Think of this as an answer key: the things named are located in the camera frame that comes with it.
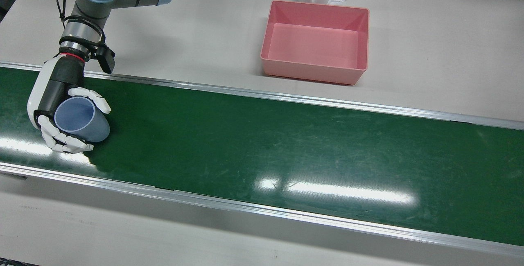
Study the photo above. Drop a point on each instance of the pink plastic box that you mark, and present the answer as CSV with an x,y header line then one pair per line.
x,y
315,41

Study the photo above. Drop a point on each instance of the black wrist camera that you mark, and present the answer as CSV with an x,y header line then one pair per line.
x,y
107,59

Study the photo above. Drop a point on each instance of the green conveyor belt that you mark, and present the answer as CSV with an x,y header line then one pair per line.
x,y
286,143

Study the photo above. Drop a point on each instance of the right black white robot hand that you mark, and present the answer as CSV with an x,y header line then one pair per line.
x,y
45,90

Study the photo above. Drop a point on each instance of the blue plastic cup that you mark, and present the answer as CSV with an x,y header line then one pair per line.
x,y
93,129

